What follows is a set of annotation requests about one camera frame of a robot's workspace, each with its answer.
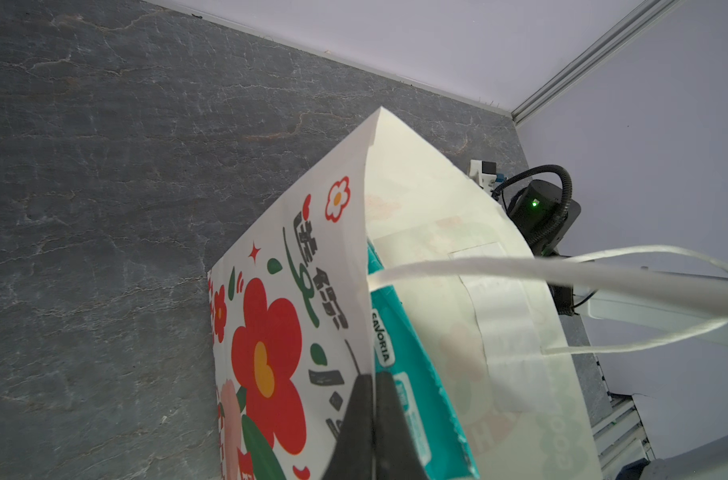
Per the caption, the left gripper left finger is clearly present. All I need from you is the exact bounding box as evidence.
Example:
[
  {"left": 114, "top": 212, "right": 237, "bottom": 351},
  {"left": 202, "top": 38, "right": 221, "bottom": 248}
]
[{"left": 322, "top": 374, "right": 375, "bottom": 480}]

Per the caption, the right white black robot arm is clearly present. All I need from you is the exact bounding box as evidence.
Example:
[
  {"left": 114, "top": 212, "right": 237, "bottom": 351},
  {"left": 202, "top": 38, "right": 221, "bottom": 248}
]
[{"left": 489, "top": 165, "right": 728, "bottom": 346}]

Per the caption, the white flower paper bag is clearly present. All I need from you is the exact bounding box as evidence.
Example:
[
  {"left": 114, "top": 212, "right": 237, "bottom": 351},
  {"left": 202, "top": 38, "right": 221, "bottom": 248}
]
[{"left": 207, "top": 106, "right": 728, "bottom": 480}]

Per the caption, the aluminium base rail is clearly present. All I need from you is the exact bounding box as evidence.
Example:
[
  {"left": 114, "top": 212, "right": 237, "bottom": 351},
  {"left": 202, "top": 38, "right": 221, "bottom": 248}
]
[{"left": 590, "top": 392, "right": 728, "bottom": 480}]

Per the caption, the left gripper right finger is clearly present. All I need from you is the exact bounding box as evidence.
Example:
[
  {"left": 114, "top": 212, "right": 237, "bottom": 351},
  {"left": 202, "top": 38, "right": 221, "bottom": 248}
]
[{"left": 374, "top": 371, "right": 429, "bottom": 480}]

